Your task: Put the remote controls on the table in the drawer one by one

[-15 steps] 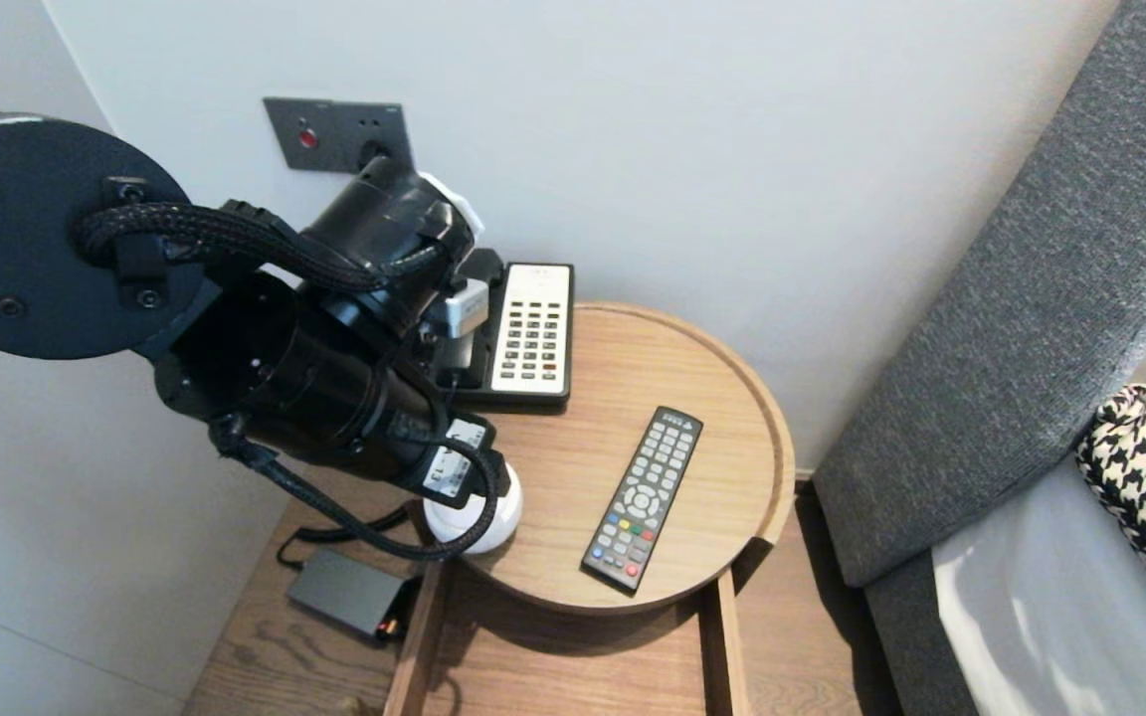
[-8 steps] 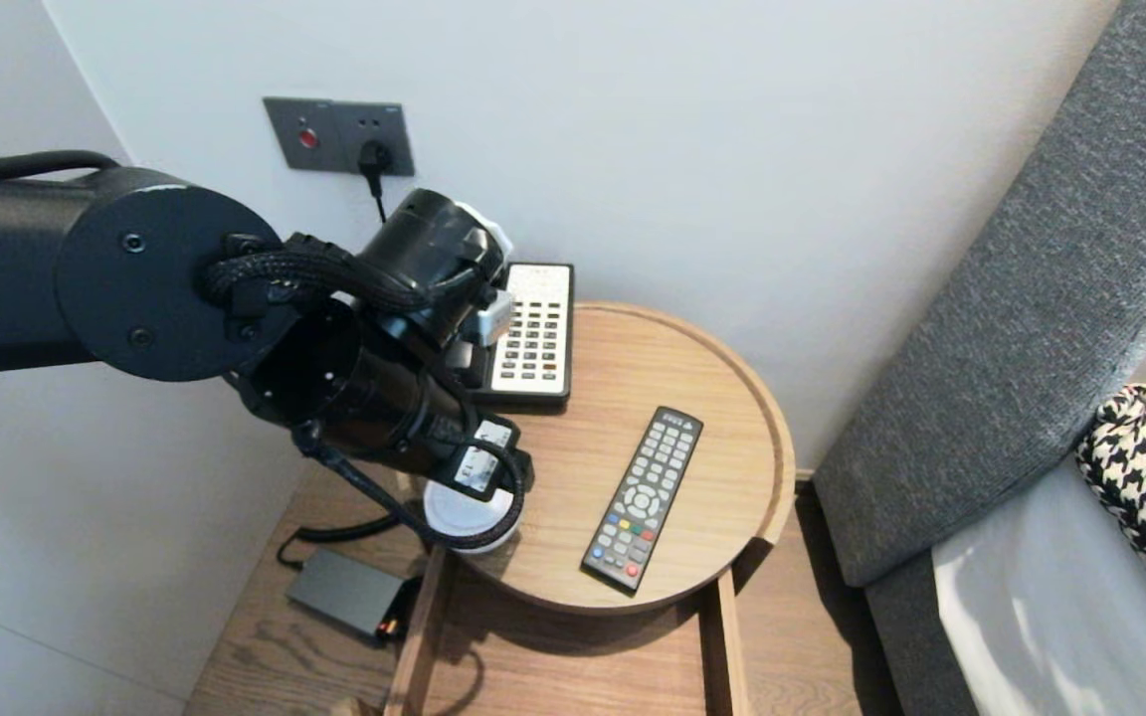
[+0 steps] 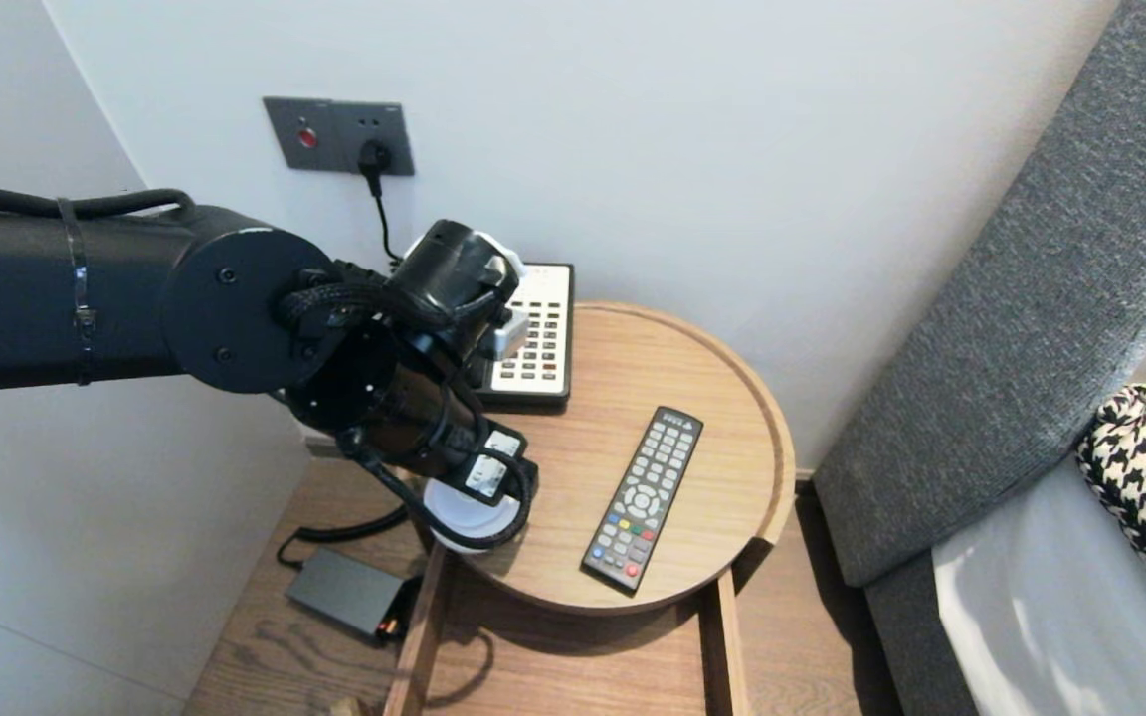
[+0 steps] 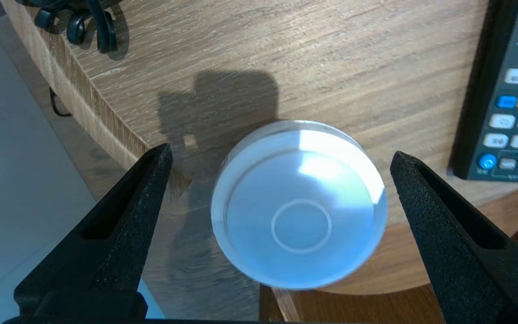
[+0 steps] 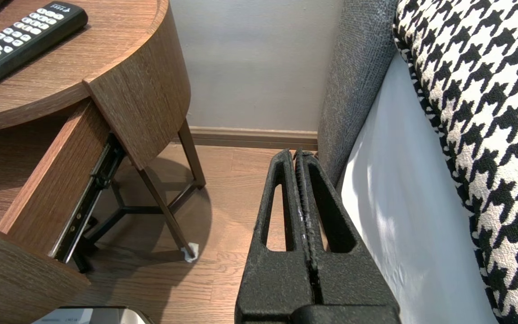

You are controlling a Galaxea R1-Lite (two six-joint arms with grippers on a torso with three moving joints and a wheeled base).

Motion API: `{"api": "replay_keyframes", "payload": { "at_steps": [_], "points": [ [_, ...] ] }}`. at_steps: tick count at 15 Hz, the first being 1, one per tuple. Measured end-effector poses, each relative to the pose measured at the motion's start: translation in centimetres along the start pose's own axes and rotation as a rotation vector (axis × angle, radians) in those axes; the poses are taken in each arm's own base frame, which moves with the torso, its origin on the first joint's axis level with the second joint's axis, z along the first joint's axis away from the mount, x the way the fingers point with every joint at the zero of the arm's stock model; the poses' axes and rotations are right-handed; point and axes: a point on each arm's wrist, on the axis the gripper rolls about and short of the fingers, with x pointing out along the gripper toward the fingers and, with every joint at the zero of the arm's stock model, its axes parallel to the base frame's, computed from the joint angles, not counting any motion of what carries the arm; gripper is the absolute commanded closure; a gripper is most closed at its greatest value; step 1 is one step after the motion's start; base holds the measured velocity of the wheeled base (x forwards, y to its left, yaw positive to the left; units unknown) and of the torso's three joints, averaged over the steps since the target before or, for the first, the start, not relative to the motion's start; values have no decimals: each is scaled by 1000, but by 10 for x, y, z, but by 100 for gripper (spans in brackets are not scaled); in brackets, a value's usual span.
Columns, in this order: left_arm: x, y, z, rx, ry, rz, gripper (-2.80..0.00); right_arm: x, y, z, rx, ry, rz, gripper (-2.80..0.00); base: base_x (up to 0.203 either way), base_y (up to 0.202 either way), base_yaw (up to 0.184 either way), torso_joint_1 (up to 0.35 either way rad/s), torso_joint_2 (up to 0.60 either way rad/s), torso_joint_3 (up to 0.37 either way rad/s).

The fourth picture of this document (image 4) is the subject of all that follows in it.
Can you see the round wooden side table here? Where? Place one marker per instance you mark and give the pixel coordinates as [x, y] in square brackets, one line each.
[421, 261]
[331, 67]

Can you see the black TV remote control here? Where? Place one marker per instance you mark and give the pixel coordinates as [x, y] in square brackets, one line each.
[511, 112]

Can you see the white round puck speaker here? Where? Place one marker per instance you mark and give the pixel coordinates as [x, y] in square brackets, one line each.
[299, 216]

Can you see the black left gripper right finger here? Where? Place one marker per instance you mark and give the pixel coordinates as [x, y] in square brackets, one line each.
[475, 270]

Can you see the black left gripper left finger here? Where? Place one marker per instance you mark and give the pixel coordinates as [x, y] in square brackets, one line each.
[106, 252]

